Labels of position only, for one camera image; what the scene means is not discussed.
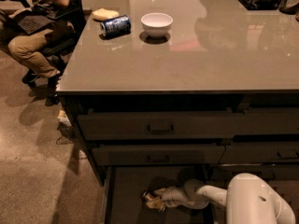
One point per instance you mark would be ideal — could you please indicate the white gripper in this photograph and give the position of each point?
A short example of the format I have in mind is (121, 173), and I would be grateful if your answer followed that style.
(173, 196)

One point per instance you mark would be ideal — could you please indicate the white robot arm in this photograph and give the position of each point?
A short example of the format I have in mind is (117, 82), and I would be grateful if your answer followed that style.
(247, 200)

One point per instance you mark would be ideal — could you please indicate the open bottom drawer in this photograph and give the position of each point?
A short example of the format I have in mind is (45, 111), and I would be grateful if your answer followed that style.
(122, 202)

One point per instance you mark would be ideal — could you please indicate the bottom right drawer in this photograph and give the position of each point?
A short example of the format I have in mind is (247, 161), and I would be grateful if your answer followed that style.
(265, 171)

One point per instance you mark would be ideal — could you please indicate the middle left drawer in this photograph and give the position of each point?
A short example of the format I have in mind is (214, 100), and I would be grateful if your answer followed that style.
(157, 154)

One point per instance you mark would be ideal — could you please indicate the top left drawer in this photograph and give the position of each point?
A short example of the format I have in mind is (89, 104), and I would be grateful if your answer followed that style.
(160, 125)

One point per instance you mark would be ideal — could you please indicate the middle right drawer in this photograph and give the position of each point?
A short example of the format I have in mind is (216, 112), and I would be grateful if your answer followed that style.
(261, 152)

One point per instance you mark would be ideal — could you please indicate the top right drawer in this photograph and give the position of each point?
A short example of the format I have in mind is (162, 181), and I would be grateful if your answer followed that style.
(257, 121)

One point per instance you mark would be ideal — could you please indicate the blue soda can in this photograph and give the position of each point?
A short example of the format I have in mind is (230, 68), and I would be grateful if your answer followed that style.
(116, 26)

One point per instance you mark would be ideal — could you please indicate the dark object at counter corner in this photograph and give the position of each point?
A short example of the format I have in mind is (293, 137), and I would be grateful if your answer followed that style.
(289, 6)

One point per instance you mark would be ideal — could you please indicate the white bowl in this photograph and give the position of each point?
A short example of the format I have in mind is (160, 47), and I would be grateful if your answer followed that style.
(156, 25)

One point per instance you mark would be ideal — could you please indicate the black office chair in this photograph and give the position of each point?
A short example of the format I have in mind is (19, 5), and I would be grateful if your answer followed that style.
(77, 21)

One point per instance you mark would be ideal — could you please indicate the yellow sponge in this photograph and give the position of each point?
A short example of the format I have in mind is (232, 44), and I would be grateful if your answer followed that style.
(102, 14)

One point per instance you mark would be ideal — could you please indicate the black laptop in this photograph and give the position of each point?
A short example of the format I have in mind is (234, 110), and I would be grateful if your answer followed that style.
(31, 23)

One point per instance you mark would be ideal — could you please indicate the seated person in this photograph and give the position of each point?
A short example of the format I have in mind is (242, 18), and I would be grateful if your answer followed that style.
(26, 48)

